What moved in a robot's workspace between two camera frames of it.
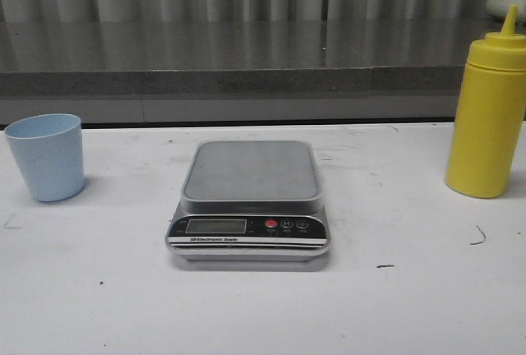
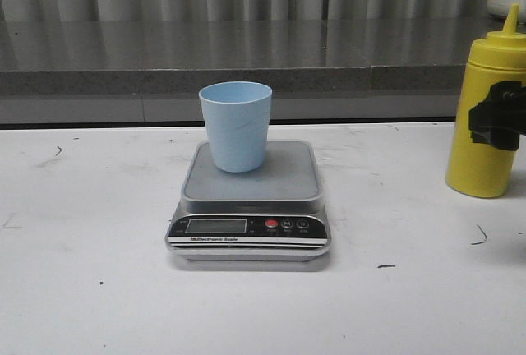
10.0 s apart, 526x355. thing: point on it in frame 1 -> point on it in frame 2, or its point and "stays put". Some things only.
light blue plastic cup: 48,147 -> 237,114
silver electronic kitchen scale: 253,200 stays put
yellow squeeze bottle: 486,157 stays put
